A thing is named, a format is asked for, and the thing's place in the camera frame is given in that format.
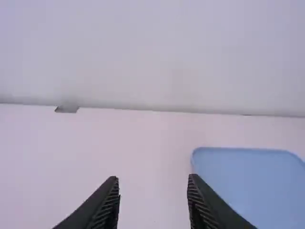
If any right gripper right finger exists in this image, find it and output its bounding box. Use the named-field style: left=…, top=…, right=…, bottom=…
left=186, top=173, right=257, bottom=229

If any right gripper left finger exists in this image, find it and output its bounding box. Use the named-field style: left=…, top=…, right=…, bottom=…
left=52, top=176, right=121, bottom=229

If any blue mat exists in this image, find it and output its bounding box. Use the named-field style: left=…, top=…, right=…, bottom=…
left=192, top=147, right=305, bottom=229

